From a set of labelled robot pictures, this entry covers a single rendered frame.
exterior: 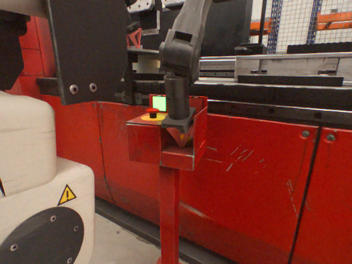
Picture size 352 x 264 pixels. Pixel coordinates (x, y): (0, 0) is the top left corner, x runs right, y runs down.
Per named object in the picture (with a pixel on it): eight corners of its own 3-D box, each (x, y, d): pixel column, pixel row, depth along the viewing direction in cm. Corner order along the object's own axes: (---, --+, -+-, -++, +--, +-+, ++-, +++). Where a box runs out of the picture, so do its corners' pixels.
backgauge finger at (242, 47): (223, 53, 84) (224, 40, 83) (241, 56, 105) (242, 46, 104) (254, 52, 78) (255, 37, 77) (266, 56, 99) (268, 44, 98)
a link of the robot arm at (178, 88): (159, 74, 48) (182, 75, 46) (170, 66, 53) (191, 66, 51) (162, 102, 51) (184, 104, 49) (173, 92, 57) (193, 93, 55)
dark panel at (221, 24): (115, 72, 185) (111, 17, 172) (117, 72, 187) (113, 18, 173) (245, 73, 127) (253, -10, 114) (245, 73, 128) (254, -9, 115)
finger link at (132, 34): (134, 46, 94) (127, 24, 88) (147, 45, 91) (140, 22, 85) (125, 52, 90) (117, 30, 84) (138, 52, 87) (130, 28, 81)
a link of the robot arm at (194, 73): (158, 42, 45) (197, 51, 43) (177, 34, 54) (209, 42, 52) (155, 93, 52) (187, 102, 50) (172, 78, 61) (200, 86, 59)
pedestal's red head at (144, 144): (128, 161, 62) (123, 100, 57) (151, 144, 77) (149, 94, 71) (193, 171, 56) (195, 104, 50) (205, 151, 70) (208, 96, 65)
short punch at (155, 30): (140, 35, 100) (139, 13, 97) (143, 35, 102) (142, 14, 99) (157, 33, 95) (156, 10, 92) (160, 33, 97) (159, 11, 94)
